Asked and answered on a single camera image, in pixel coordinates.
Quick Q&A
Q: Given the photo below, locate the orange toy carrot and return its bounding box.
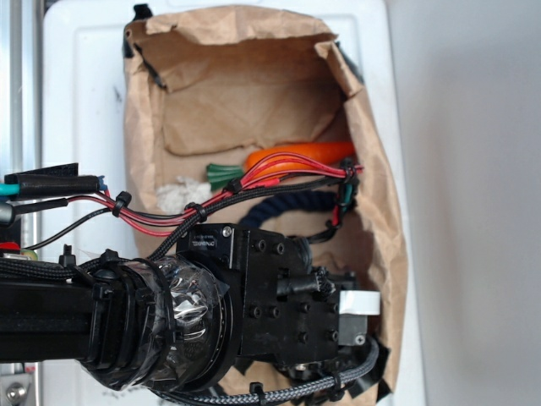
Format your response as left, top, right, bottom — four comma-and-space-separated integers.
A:
206, 141, 355, 189

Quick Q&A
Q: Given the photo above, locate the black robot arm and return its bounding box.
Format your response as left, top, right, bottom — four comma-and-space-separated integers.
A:
1, 224, 381, 400

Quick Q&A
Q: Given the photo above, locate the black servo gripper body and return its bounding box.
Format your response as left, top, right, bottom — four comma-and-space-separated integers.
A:
177, 224, 373, 374

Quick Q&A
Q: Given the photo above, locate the red and black wire bundle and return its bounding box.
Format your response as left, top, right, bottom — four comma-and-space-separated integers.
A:
20, 154, 364, 255

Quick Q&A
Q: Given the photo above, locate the dark blue rope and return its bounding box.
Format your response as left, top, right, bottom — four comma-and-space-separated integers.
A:
240, 189, 358, 232

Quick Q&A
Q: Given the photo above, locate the crumpled white paper ball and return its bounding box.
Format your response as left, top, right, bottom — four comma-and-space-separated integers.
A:
156, 176, 212, 215

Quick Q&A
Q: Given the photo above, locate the grey braided cable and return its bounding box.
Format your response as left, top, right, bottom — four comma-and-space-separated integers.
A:
151, 336, 380, 406

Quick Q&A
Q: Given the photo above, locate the aluminium extrusion rail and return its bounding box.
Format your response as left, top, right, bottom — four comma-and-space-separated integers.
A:
0, 0, 46, 406

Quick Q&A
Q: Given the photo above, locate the brown paper bag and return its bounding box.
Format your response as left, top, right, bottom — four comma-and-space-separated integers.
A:
123, 5, 408, 405

